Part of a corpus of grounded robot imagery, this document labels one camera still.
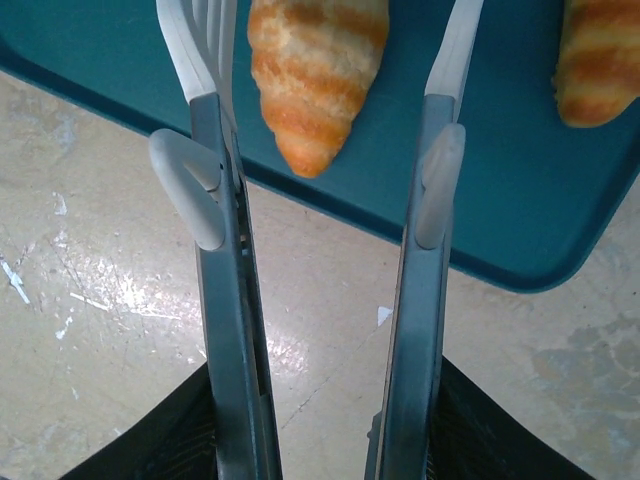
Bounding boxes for teal plastic tray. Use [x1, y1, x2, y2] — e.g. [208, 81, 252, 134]
[0, 0, 640, 296]

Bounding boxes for golden fake croissant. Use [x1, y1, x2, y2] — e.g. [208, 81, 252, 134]
[551, 0, 640, 129]

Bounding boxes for pale fake croissant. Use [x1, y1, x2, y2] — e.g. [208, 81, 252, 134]
[248, 0, 390, 180]

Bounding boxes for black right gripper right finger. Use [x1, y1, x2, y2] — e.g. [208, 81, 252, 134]
[429, 357, 601, 480]

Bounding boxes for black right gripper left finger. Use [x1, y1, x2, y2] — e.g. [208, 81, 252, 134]
[59, 362, 221, 480]

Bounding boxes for metal tongs with white tips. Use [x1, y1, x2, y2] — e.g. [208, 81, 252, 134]
[148, 0, 485, 480]

